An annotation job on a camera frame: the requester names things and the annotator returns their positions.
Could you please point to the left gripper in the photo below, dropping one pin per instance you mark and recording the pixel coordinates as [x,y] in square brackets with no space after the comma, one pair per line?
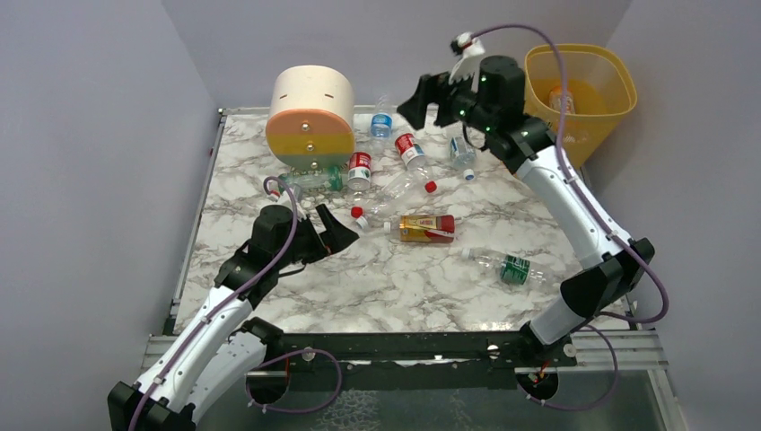
[318,239]

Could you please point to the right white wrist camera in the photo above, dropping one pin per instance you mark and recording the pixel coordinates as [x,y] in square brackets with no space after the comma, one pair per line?
[469,50]

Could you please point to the red label clear bottle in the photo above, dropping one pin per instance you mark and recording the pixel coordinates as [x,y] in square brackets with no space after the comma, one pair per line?
[415,161]

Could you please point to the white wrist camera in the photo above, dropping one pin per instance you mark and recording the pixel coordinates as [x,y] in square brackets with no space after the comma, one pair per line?
[287,196]
[469,50]

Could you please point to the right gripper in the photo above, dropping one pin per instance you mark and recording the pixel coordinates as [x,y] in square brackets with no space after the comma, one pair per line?
[440,100]

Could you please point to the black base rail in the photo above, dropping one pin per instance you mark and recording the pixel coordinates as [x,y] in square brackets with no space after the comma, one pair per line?
[270,362]

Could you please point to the yellow mesh plastic bin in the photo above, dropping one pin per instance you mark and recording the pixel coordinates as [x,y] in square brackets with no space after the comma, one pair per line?
[600,87]

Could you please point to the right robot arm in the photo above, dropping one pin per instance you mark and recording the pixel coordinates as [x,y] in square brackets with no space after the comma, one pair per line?
[493,104]

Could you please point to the clear bottle green label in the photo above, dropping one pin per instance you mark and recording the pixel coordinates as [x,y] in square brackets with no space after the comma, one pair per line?
[510,269]

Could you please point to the gold red label bottle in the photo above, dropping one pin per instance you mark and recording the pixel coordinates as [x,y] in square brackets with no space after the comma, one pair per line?
[423,228]

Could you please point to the red white label bottle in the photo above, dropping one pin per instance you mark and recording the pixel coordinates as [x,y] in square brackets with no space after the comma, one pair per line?
[359,175]

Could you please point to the orange label bottle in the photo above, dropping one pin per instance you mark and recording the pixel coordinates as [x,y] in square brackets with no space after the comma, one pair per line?
[561,100]

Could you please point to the green tinted plastic bottle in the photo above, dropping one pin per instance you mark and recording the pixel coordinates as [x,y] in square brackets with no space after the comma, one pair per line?
[331,178]

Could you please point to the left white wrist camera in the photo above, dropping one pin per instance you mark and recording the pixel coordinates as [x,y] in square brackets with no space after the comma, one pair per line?
[287,196]

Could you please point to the clear bottle blue white label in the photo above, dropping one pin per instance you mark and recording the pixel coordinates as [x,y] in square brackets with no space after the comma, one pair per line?
[462,157]

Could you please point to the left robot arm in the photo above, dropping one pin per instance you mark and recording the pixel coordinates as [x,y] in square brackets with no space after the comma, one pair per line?
[222,342]

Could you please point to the blue label water bottle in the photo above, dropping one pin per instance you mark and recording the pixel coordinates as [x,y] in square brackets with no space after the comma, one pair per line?
[381,124]

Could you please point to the cream and orange cylinder box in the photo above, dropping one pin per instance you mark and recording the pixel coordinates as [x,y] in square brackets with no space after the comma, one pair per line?
[311,118]

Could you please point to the clear bottle red cap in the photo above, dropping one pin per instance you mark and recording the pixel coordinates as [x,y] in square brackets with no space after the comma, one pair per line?
[391,197]

